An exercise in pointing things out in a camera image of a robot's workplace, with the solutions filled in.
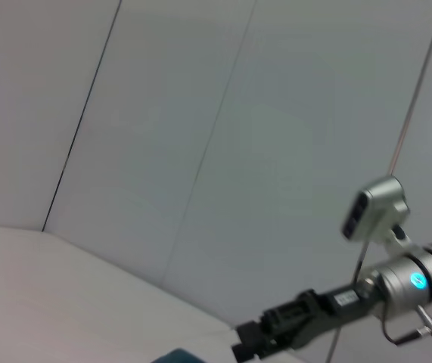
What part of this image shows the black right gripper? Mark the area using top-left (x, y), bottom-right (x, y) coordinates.
top-left (231, 282), bottom-right (384, 363)

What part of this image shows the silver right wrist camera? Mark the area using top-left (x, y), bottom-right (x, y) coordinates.
top-left (341, 175), bottom-right (414, 255)

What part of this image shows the right arm cable with plug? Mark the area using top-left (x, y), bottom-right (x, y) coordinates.
top-left (382, 303), bottom-right (432, 347)

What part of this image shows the teal blue t-shirt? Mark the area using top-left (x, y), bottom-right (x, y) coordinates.
top-left (158, 347), bottom-right (202, 363)

